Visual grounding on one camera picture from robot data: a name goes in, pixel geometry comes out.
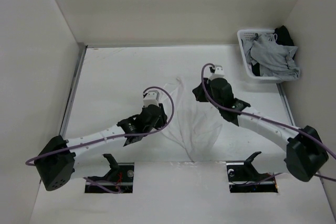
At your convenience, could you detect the white tank top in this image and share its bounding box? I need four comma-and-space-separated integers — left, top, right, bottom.
161, 77, 223, 162

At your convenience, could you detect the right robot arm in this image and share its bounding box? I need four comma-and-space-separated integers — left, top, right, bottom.
192, 78, 329, 182

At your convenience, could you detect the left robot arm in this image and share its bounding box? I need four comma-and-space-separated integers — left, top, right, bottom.
34, 104, 172, 191

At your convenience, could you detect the grey tank top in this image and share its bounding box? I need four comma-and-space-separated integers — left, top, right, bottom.
240, 34, 301, 81

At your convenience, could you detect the black tank top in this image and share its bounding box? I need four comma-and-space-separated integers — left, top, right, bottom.
274, 25, 294, 46

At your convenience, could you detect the white plastic laundry basket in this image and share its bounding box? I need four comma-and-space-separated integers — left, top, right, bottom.
237, 28, 281, 84

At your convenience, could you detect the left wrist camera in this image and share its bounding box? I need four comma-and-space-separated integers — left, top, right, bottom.
143, 90, 160, 107

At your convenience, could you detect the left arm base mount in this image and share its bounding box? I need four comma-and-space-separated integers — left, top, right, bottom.
85, 154, 135, 194

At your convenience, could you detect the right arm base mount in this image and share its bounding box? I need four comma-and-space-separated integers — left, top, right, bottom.
226, 152, 278, 193

